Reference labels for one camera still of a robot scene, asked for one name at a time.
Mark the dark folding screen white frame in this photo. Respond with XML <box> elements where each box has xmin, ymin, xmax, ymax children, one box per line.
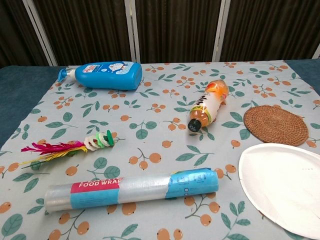
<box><xmin>0</xmin><ymin>0</ymin><xmax>320</xmax><ymax>68</ymax></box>

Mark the small colourful toy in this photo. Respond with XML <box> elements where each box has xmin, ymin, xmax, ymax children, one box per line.
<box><xmin>20</xmin><ymin>129</ymin><xmax>126</xmax><ymax>170</ymax></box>

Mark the orange juice plastic bottle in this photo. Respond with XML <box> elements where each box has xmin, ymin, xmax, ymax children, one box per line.
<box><xmin>187</xmin><ymin>79</ymin><xmax>230</xmax><ymax>133</ymax></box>

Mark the floral leaf print tablecloth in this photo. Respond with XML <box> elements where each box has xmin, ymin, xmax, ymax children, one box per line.
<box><xmin>0</xmin><ymin>61</ymin><xmax>320</xmax><ymax>240</ymax></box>

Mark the round woven rattan coaster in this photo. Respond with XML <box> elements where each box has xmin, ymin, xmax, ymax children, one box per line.
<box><xmin>243</xmin><ymin>105</ymin><xmax>309</xmax><ymax>147</ymax></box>

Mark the blue pump soap bottle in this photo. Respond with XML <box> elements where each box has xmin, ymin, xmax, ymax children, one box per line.
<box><xmin>57</xmin><ymin>61</ymin><xmax>143</xmax><ymax>91</ymax></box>

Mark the plastic food wrap roll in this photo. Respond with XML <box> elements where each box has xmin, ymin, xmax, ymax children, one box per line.
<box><xmin>44</xmin><ymin>167</ymin><xmax>219</xmax><ymax>214</ymax></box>

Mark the white paper plate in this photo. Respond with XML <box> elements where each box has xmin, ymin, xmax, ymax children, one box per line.
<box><xmin>237</xmin><ymin>142</ymin><xmax>320</xmax><ymax>237</ymax></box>

